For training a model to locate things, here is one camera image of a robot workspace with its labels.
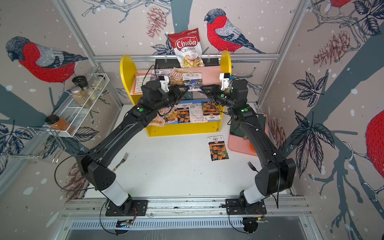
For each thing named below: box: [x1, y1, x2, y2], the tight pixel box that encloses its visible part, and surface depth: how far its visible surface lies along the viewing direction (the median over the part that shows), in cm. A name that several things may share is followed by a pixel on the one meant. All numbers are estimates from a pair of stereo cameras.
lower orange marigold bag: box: [201, 101, 221, 121], surface depth 99 cm
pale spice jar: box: [91, 75, 105, 91], surface depth 87 cm
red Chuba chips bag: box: [168, 28, 205, 68], surface depth 85 cm
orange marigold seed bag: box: [207, 135, 229, 162], surface depth 97 cm
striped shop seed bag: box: [169, 67, 186, 86], surface depth 81 cm
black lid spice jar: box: [71, 75, 89, 90], surface depth 76 cm
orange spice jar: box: [45, 114, 75, 135], surface depth 63 cm
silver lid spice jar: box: [70, 86, 90, 107], surface depth 74 cm
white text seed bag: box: [188, 103, 208, 124], surface depth 97 cm
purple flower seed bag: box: [152, 69, 172, 81], surface depth 81 cm
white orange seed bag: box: [133, 72, 152, 95], surface depth 79 cm
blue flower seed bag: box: [182, 72, 203, 91], surface depth 77 cm
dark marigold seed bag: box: [176, 103, 191, 124], surface depth 97 cm
